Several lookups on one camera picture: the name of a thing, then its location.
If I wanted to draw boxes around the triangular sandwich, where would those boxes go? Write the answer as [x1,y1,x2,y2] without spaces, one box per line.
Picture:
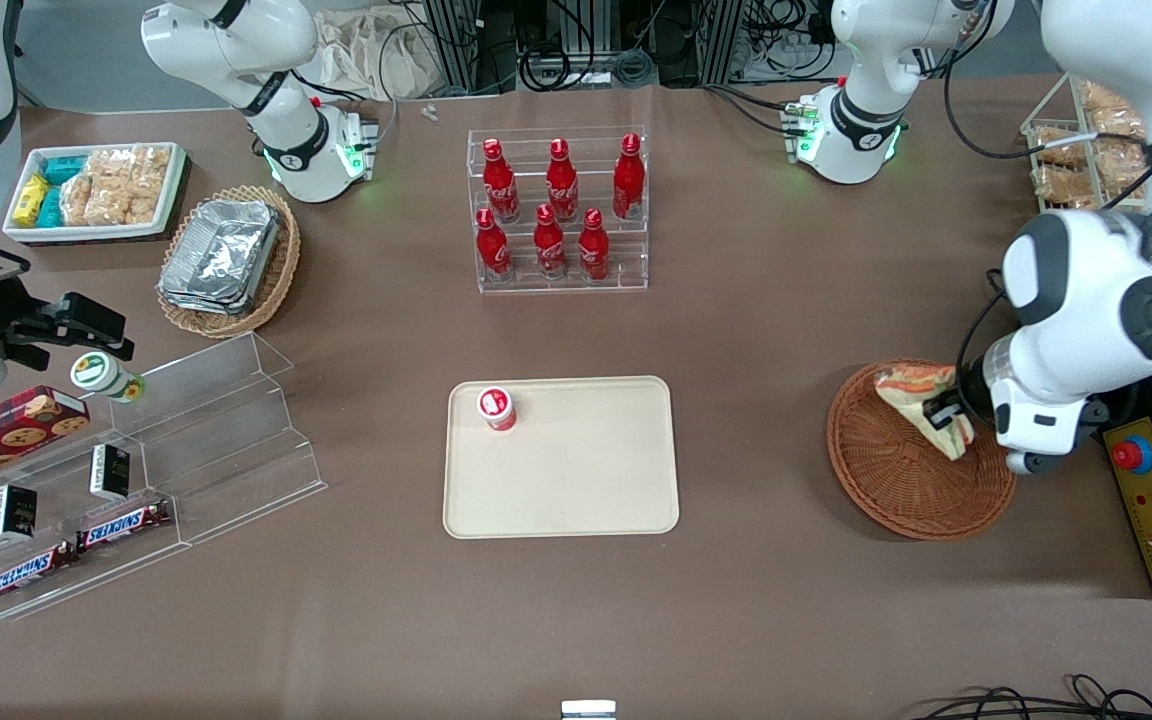
[874,364,977,462]

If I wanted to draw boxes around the black base cables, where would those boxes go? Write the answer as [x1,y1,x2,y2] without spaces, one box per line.
[704,84,809,137]

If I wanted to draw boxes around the red-lidded small cup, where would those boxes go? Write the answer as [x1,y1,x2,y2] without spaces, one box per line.
[477,386,518,432]

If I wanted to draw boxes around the coiled background cables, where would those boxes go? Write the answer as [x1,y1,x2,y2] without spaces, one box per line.
[516,0,657,93]

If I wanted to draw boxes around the green-lidded small cup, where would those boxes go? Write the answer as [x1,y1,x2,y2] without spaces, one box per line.
[71,352,147,404]

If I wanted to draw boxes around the oval brown wicker basket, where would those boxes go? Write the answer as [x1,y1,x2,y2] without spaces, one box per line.
[156,185,301,339]

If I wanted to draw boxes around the yellow snack packet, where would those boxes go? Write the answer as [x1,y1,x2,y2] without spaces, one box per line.
[14,173,51,229]

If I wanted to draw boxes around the clear fried snack bag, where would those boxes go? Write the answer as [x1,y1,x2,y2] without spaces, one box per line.
[1079,80,1133,113]
[1031,128,1089,167]
[1033,165,1099,212]
[1088,108,1149,143]
[1096,142,1152,201]

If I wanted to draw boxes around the beige plastic tray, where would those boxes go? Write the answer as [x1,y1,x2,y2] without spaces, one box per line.
[443,376,681,540]

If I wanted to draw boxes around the red cola bottle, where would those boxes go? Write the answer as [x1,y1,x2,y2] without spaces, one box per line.
[534,204,569,280]
[613,133,646,220]
[476,208,514,282]
[482,138,521,223]
[578,208,611,282]
[546,138,580,222]

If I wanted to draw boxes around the red tartan cookie box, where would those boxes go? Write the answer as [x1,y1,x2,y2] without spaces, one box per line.
[0,385,92,497]

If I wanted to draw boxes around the white wire rack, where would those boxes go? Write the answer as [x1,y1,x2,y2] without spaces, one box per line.
[1021,72,1152,216]

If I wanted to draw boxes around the clear rice cracker bag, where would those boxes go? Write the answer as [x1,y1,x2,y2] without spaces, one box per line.
[91,180,163,227]
[86,148,137,183]
[132,145,173,187]
[60,175,97,227]

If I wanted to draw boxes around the black looped cable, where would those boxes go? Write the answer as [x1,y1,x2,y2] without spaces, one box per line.
[954,268,1017,399]

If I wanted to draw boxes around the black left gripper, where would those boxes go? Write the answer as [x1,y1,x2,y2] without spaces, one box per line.
[921,354,1001,444]

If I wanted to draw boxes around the white rectangular snack tray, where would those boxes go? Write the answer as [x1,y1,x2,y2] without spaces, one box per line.
[2,142,188,244]

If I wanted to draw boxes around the aluminium foil tray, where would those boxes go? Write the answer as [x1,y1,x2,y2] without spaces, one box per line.
[162,199,282,303]
[157,275,259,317]

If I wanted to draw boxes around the black cable bundle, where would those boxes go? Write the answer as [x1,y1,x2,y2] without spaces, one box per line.
[911,674,1152,720]

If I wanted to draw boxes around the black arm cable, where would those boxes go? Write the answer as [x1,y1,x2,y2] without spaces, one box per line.
[942,0,1152,211]

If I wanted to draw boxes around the round brown wicker basket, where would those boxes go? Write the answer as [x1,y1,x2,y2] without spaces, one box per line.
[826,358,1020,542]

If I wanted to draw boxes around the clear acrylic bottle rack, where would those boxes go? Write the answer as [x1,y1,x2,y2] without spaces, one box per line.
[467,126,650,294]

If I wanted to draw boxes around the beige cloth bag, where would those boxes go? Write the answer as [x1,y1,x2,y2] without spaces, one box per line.
[311,8,439,101]

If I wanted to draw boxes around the Snickers chocolate bar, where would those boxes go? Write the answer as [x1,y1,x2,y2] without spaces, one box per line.
[76,500,173,554]
[0,541,80,605]

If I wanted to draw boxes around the small black carton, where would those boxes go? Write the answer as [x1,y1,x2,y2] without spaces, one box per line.
[0,484,38,542]
[89,444,132,501]

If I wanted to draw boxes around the clear acrylic stepped shelf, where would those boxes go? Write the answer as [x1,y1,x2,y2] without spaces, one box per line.
[106,332,328,547]
[0,395,193,623]

